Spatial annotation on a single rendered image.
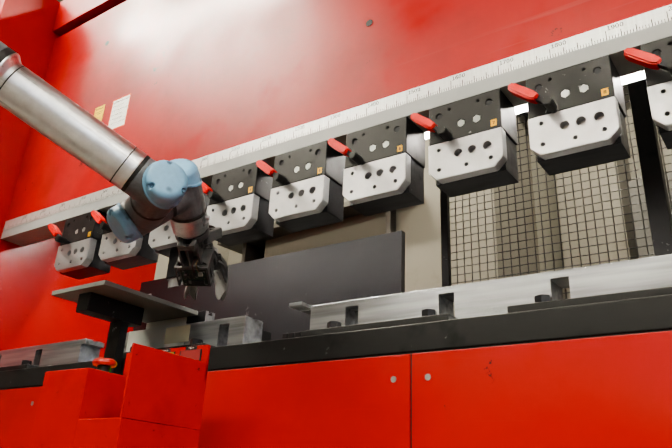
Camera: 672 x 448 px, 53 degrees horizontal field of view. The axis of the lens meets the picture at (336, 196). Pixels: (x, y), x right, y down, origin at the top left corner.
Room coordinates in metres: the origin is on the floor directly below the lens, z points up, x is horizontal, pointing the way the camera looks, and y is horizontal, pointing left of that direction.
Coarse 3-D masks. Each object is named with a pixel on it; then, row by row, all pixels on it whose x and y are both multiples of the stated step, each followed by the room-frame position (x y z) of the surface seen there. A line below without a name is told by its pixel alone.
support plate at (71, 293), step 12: (72, 288) 1.38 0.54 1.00; (84, 288) 1.36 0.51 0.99; (96, 288) 1.36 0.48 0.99; (108, 288) 1.35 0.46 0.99; (120, 288) 1.35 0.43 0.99; (72, 300) 1.46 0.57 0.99; (120, 300) 1.44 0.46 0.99; (132, 300) 1.43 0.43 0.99; (144, 300) 1.43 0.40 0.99; (156, 300) 1.43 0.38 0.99; (144, 312) 1.53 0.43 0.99; (156, 312) 1.53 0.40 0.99; (168, 312) 1.52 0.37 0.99; (180, 312) 1.52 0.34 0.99; (192, 312) 1.52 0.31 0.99
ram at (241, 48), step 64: (128, 0) 1.82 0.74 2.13; (192, 0) 1.63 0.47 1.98; (256, 0) 1.47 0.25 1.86; (320, 0) 1.33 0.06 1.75; (384, 0) 1.22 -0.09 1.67; (448, 0) 1.13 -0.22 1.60; (512, 0) 1.05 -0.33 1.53; (576, 0) 0.98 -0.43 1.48; (640, 0) 0.92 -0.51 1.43; (64, 64) 2.00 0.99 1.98; (128, 64) 1.78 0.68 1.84; (192, 64) 1.60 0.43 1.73; (256, 64) 1.45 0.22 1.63; (320, 64) 1.33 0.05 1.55; (384, 64) 1.22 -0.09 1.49; (448, 64) 1.13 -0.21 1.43; (128, 128) 1.74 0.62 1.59; (192, 128) 1.57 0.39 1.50; (256, 128) 1.43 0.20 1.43; (64, 192) 1.89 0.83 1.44
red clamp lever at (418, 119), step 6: (414, 114) 1.13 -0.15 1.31; (414, 120) 1.13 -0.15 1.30; (420, 120) 1.12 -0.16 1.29; (426, 120) 1.12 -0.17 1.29; (426, 126) 1.12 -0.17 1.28; (432, 126) 1.11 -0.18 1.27; (444, 126) 1.09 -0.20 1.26; (438, 132) 1.10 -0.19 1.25; (444, 132) 1.09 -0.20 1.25; (450, 132) 1.11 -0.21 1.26; (444, 138) 1.11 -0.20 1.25; (450, 138) 1.11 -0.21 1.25
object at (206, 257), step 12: (180, 240) 1.29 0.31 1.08; (192, 240) 1.28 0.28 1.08; (180, 252) 1.30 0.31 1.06; (192, 252) 1.32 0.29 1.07; (204, 252) 1.35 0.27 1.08; (216, 252) 1.37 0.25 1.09; (180, 264) 1.35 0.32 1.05; (192, 264) 1.32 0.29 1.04; (204, 264) 1.35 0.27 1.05; (180, 276) 1.37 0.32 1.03; (192, 276) 1.35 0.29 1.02; (204, 276) 1.35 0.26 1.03
